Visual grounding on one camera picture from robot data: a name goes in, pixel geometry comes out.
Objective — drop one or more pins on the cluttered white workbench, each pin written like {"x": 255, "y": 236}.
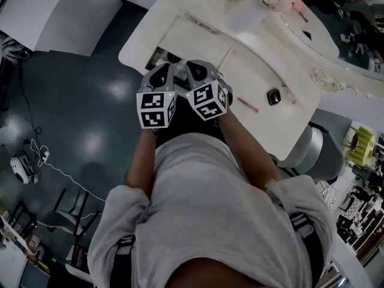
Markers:
{"x": 12, "y": 250}

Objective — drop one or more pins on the small silver trinket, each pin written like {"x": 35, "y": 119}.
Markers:
{"x": 294, "y": 102}

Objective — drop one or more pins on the grey chair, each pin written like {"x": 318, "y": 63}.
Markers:
{"x": 318, "y": 151}
{"x": 66, "y": 220}

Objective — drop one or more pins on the person's right forearm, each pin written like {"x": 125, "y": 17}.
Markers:
{"x": 249, "y": 154}

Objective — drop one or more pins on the oval white ornate mirror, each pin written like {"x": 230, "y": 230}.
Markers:
{"x": 330, "y": 34}

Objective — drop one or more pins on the white dressing table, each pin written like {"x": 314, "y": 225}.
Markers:
{"x": 285, "y": 124}

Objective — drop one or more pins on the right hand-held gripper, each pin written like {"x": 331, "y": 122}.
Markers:
{"x": 207, "y": 100}

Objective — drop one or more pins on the person's black shorts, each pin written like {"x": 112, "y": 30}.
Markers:
{"x": 180, "y": 123}

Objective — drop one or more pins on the small black square compact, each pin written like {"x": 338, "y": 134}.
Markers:
{"x": 273, "y": 97}

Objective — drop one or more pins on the person's left forearm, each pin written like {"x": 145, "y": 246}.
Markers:
{"x": 139, "y": 166}

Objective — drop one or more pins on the white round object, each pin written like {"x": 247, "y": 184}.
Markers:
{"x": 181, "y": 69}

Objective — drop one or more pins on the white floor device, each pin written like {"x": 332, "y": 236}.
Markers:
{"x": 22, "y": 168}

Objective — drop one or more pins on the pink makeup brush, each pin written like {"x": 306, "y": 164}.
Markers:
{"x": 248, "y": 105}

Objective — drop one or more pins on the person's grey t-shirt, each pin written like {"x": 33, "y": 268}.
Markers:
{"x": 210, "y": 205}

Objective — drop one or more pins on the white power strip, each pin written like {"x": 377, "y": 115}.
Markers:
{"x": 44, "y": 155}

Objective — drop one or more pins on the small white drawer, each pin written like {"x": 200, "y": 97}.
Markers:
{"x": 195, "y": 46}

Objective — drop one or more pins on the white vase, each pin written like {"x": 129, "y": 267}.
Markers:
{"x": 249, "y": 16}

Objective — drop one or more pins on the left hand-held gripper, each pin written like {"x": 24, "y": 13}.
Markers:
{"x": 153, "y": 109}

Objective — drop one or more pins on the yellow-green round table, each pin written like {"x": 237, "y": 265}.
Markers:
{"x": 361, "y": 145}

